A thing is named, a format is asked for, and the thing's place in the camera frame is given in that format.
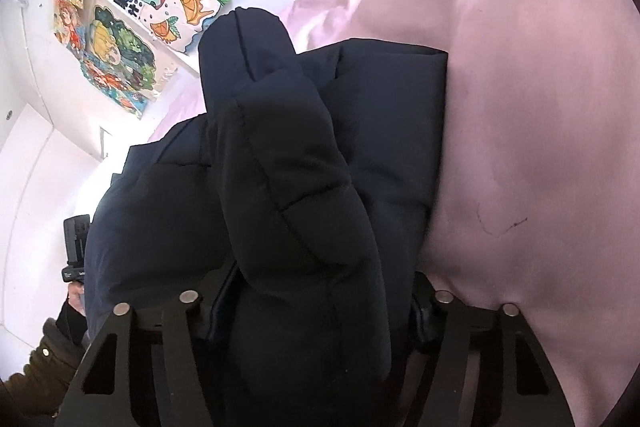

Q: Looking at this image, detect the dark navy puffer jacket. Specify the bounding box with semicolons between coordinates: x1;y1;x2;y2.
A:
84;6;449;427

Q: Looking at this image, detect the green lemon wall poster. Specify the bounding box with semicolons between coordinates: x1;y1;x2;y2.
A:
52;0;162;120

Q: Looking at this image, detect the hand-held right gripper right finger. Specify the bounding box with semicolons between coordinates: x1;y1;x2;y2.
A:
400;271;577;427

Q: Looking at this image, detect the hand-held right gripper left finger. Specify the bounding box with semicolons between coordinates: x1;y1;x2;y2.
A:
54;264;238;427

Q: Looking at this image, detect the person's left forearm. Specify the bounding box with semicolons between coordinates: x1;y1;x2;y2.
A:
4;301;90;410

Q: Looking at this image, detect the person's left hand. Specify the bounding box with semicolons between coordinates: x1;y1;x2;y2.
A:
66;282;87;314

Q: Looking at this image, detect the pink bed sheet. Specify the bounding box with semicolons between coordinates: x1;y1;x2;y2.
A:
145;0;632;427

